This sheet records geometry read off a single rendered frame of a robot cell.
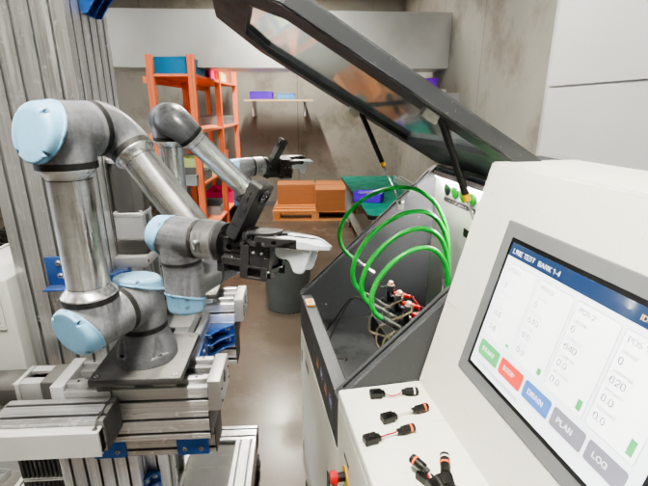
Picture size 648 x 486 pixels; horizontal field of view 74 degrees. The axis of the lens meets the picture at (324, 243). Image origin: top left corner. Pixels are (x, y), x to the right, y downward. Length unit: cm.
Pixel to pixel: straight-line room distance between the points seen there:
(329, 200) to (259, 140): 179
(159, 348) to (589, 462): 94
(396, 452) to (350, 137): 687
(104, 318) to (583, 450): 93
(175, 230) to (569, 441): 74
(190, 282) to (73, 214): 29
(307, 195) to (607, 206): 636
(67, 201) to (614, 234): 98
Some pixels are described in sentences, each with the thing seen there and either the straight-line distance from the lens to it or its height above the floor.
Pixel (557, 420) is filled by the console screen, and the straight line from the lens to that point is 84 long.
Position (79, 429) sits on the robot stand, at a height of 95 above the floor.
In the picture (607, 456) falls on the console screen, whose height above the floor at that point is 120.
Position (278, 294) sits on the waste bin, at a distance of 363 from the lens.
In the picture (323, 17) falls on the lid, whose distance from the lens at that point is 93.
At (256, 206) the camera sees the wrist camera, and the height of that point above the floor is 151.
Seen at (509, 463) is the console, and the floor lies 105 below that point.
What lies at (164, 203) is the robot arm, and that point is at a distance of 100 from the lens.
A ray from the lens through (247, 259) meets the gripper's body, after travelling 74.
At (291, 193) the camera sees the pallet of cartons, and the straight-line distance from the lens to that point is 700.
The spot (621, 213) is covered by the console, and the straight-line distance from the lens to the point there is 80.
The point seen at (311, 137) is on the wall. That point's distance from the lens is 757.
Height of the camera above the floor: 167
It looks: 18 degrees down
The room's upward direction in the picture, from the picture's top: straight up
